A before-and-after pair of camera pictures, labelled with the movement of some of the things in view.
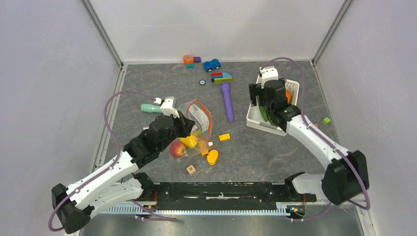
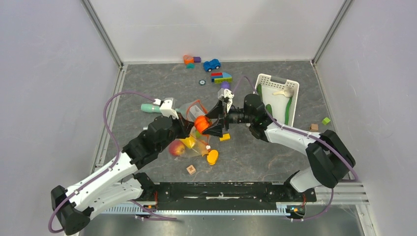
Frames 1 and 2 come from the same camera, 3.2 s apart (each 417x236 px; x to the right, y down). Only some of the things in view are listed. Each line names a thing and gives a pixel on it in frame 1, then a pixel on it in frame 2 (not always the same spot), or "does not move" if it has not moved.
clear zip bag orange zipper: x=198 y=140 does not move
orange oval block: x=212 y=157 does not move
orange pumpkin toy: x=289 y=96 → x=202 y=122
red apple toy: x=177 y=148 does not move
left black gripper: x=186 y=125 does not move
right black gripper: x=255 y=89 → x=215 y=130
